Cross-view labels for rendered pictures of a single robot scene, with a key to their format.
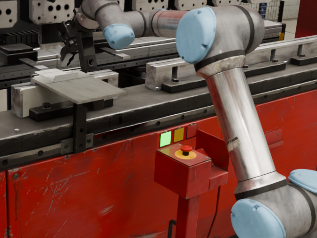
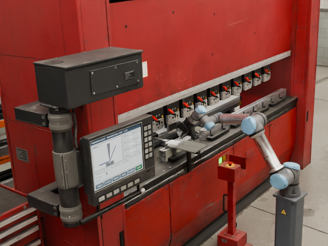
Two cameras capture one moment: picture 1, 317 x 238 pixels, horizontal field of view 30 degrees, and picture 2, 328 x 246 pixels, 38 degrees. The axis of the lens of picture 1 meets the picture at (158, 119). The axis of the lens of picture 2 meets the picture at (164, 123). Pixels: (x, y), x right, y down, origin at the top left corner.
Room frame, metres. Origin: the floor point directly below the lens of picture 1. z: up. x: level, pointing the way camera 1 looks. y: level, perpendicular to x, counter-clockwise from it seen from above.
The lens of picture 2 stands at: (-1.67, 0.98, 2.35)
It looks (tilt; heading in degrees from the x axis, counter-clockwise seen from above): 18 degrees down; 351
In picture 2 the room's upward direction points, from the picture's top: 3 degrees counter-clockwise
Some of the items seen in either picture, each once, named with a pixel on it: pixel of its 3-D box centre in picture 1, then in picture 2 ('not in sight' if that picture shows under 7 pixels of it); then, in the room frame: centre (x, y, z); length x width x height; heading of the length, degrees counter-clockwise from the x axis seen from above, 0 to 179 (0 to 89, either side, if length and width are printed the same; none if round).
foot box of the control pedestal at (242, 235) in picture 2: not in sight; (234, 240); (1.79, -0.14, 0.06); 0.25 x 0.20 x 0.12; 44
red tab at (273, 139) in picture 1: (271, 140); (250, 153); (2.44, -0.51, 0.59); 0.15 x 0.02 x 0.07; 132
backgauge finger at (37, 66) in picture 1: (25, 58); (155, 137); (1.99, 0.48, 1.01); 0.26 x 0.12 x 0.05; 42
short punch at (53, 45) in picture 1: (53, 34); (171, 126); (1.87, 0.36, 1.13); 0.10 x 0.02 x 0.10; 132
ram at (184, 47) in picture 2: not in sight; (215, 38); (2.31, -0.13, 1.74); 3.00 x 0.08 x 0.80; 132
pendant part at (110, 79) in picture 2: not in sight; (97, 137); (0.67, 0.96, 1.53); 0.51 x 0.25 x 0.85; 129
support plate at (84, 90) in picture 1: (78, 86); (187, 145); (1.76, 0.26, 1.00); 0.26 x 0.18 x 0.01; 42
